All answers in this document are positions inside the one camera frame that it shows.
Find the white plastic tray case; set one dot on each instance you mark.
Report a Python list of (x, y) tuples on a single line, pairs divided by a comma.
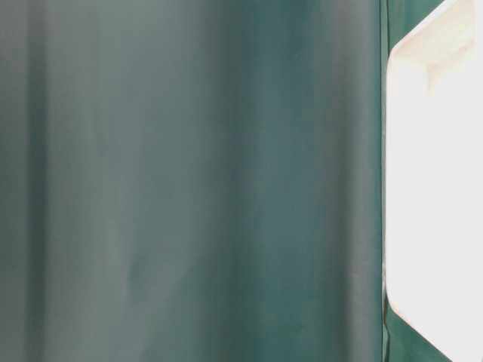
[(433, 237)]

